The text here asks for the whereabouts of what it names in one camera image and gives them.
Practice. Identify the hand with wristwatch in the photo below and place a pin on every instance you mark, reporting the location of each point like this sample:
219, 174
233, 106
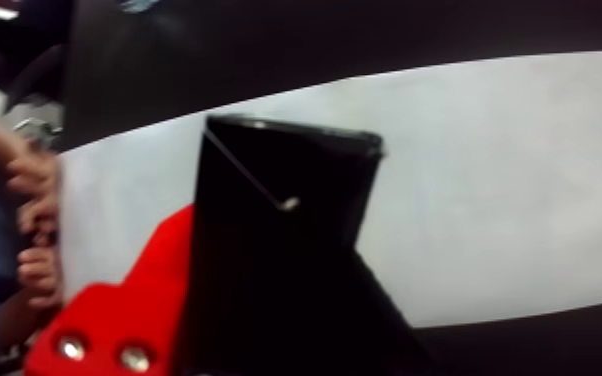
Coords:
36, 176

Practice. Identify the bare hand without watch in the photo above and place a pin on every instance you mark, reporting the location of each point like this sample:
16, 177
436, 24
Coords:
38, 275

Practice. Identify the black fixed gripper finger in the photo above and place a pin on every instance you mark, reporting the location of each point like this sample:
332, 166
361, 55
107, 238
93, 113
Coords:
374, 338

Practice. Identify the black and white box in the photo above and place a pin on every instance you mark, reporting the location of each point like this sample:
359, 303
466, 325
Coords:
280, 262

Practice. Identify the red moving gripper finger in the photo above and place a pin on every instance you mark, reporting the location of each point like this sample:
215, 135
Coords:
122, 325

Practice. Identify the bare forearm without watch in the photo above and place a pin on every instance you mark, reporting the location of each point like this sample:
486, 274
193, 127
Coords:
15, 328

